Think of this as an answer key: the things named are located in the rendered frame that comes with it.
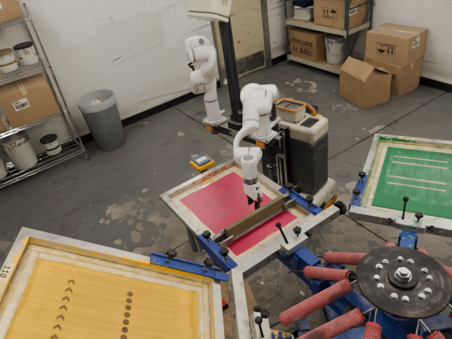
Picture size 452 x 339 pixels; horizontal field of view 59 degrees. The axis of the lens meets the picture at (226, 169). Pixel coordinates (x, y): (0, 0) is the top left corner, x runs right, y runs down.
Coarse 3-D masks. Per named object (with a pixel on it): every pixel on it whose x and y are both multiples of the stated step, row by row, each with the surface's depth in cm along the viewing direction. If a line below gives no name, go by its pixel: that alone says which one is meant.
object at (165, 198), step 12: (216, 168) 259; (228, 168) 263; (240, 168) 261; (192, 180) 252; (204, 180) 256; (264, 180) 241; (168, 192) 245; (180, 192) 249; (276, 192) 234; (168, 204) 236; (180, 216) 226; (312, 216) 210; (192, 228) 216; (288, 228) 205; (276, 240) 200; (252, 252) 195
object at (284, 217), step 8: (224, 176) 257; (232, 176) 255; (216, 184) 251; (224, 184) 250; (232, 184) 248; (240, 184) 247; (256, 200) 232; (264, 200) 231; (248, 208) 228; (280, 216) 219; (288, 216) 218; (264, 224) 215; (272, 224) 214; (264, 232) 210; (272, 232) 210
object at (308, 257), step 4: (300, 248) 186; (304, 248) 186; (296, 252) 185; (300, 252) 184; (304, 252) 184; (308, 252) 184; (292, 256) 188; (296, 256) 185; (300, 256) 182; (304, 256) 182; (308, 256) 182; (312, 256) 181; (316, 256) 181; (300, 260) 183; (304, 260) 180; (308, 260) 180; (312, 260) 179; (316, 260) 179; (320, 260) 179; (304, 264) 182; (308, 264) 178; (312, 264) 178; (316, 264) 179; (320, 264) 181
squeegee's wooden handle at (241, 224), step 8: (272, 200) 214; (280, 200) 215; (264, 208) 210; (272, 208) 214; (280, 208) 218; (248, 216) 207; (256, 216) 209; (264, 216) 213; (232, 224) 204; (240, 224) 204; (248, 224) 208; (232, 232) 203; (240, 232) 207
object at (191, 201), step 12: (192, 192) 248; (204, 192) 246; (216, 192) 244; (192, 204) 238; (204, 216) 228; (228, 216) 225; (240, 216) 223; (216, 228) 218; (240, 240) 208; (252, 240) 207; (240, 252) 201
